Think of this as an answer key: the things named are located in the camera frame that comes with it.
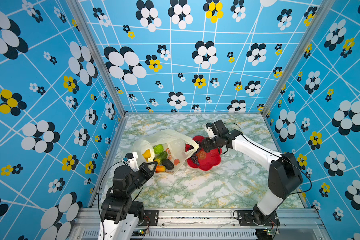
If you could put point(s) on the aluminium front rail frame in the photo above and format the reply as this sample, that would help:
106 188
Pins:
211 224

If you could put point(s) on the dark purple grapes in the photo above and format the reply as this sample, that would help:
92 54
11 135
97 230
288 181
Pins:
194 158

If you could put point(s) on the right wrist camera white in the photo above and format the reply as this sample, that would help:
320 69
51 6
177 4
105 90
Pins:
216 129

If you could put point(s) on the right corner aluminium post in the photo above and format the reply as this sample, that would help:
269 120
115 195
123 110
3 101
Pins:
311 31

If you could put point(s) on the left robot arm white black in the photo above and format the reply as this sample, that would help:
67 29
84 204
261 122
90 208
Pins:
120 213

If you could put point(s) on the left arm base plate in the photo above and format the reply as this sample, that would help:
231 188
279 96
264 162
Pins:
150 218

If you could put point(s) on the corner aluminium post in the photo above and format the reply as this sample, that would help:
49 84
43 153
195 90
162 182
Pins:
90 41
311 31

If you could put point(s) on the yellowish plastic bag orange print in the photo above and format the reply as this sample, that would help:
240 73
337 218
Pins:
178 146

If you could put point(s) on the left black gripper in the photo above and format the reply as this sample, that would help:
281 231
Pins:
146 171

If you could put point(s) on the green cucumber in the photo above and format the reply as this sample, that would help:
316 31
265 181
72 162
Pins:
159 158

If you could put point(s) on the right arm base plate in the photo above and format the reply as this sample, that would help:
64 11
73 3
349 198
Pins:
246 219

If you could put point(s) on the left corner aluminium post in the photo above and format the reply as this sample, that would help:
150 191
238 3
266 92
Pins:
90 41

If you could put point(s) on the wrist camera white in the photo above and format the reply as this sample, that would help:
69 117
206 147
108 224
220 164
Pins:
216 129
131 160

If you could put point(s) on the yellow bell pepper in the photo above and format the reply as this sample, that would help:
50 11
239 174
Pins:
147 155

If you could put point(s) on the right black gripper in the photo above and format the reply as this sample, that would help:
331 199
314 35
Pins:
207 145

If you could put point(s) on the red flower-shaped plate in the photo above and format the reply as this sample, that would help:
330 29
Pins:
213 157

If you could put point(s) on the green bumpy fruit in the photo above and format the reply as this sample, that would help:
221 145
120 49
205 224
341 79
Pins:
158 149

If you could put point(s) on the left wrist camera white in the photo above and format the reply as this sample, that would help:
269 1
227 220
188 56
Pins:
131 160

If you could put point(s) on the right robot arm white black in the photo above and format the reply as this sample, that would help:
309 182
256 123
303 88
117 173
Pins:
285 178

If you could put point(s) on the dark avocado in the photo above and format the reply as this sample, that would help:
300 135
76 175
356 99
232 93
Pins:
168 164

